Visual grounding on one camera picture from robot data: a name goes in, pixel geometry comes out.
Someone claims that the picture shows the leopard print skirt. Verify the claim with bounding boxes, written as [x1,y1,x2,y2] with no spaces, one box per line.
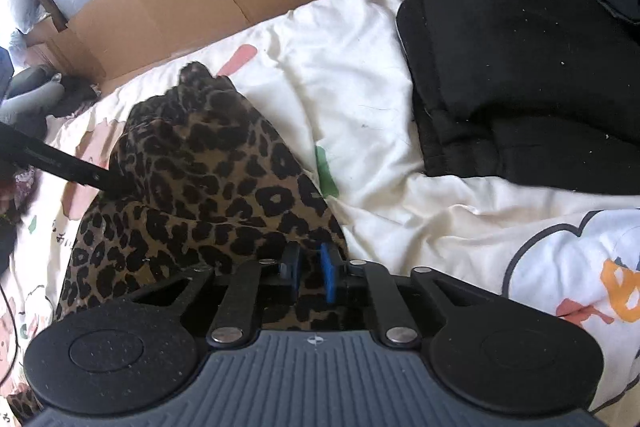
[10,61,348,425]

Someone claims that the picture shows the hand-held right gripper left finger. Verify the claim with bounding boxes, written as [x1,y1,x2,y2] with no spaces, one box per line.
[125,243,302,348]

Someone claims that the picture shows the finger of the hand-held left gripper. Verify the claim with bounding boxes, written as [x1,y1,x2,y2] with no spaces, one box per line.
[0,123,126,195]

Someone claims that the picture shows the folded black clothes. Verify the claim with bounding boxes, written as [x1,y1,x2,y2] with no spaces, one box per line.
[396,0,640,196]

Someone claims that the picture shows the cream bear print blanket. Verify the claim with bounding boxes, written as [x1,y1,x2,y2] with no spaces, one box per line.
[0,0,640,418]

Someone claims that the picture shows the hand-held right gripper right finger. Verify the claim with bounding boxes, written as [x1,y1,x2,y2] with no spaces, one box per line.
[321,243,481,348]

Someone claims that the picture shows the grey neck pillow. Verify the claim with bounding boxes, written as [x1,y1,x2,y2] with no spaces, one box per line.
[0,67,66,118]

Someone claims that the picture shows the black clothes pile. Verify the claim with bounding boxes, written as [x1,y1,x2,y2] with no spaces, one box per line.
[50,74,103,118]

